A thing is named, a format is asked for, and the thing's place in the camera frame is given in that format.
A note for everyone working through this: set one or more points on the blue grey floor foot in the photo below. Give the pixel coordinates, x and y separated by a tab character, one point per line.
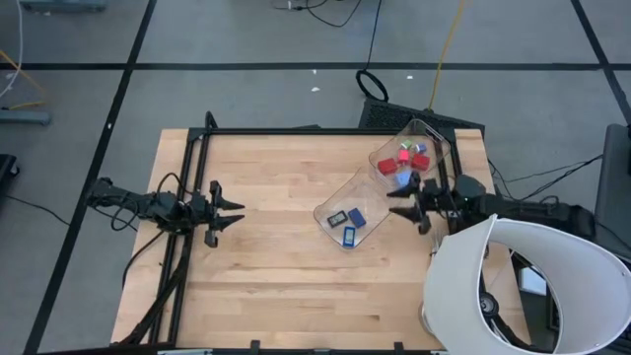
64	5
24	117

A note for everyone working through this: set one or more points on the black perforated panel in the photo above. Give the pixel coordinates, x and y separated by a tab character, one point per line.
389	116

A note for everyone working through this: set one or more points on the green wall charger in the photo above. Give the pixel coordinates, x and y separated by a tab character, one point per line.
405	145

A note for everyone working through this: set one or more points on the purple wall charger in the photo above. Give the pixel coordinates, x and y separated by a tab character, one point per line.
421	148

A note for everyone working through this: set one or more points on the dark grey cabinet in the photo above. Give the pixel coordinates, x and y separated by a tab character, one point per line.
613	187

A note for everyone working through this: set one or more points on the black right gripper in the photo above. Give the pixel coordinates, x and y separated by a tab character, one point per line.
439	204

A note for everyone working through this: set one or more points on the light blue box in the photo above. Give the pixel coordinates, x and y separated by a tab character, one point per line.
402	178

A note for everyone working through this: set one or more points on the red wall charger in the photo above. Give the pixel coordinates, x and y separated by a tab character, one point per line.
404	157

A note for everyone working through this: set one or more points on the blue framed LCD device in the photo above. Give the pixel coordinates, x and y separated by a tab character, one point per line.
349	237

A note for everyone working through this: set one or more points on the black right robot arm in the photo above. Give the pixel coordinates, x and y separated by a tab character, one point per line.
532	209

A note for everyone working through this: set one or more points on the white lamp shade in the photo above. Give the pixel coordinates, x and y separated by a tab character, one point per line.
458	276

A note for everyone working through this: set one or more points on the clear plastic bin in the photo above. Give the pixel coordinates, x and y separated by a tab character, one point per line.
436	138
365	192

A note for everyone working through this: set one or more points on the black framed LCD device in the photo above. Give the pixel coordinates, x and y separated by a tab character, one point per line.
337	219

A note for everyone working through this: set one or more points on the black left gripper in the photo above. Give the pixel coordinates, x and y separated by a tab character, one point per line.
212	217

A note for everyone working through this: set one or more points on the clear plastic piece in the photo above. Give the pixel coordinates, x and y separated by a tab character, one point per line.
434	241

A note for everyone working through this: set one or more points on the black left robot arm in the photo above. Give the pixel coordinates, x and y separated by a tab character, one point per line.
148	204

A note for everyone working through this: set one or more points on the black aluminium table frame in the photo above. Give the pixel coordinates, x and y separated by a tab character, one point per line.
296	131

